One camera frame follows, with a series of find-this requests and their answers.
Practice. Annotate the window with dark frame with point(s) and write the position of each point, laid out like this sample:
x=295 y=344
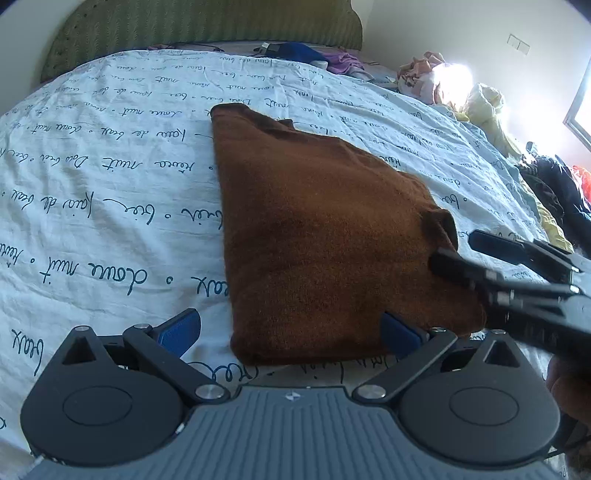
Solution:
x=581 y=110

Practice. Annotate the orange cloth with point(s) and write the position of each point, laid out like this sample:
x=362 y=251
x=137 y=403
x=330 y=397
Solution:
x=584 y=177

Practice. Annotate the person's right hand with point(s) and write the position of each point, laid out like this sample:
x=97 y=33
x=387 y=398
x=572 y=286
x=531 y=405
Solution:
x=570 y=385

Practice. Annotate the brown knit sweater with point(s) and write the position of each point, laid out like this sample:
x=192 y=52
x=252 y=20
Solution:
x=323 y=230

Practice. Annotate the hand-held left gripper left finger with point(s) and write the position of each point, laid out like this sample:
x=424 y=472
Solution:
x=180 y=333

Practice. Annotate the white plastic bag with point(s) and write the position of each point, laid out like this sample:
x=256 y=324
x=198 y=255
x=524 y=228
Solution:
x=450 y=83

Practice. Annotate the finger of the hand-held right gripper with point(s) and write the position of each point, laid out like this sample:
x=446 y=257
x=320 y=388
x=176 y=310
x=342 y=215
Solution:
x=461 y=270
x=508 y=251

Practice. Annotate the pink clothes pile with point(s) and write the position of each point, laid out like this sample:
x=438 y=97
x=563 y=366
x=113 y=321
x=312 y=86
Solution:
x=415 y=71

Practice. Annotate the blue cloth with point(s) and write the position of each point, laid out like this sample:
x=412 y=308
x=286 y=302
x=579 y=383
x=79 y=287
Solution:
x=300 y=51

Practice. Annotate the small grey charger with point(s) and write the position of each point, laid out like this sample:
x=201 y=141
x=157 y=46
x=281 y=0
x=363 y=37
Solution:
x=268 y=47

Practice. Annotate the green upholstered headboard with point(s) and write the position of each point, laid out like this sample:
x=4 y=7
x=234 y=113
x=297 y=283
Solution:
x=184 y=27

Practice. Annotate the white script-printed bed sheet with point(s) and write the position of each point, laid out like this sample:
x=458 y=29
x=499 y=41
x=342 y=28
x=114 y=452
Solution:
x=115 y=161

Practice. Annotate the yellow blanket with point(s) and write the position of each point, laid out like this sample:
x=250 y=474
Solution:
x=549 y=221

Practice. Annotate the purple cloth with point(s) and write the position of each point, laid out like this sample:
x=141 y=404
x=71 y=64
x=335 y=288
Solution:
x=344 y=62

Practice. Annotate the wall light switch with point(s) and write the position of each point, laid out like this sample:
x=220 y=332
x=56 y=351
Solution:
x=519 y=44

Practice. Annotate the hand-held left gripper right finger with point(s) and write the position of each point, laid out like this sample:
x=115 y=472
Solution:
x=397 y=334

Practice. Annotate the pale yellow cloth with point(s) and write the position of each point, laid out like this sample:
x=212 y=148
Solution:
x=489 y=115

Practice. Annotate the dark clothes pile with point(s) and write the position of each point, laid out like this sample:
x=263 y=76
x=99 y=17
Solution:
x=558 y=184

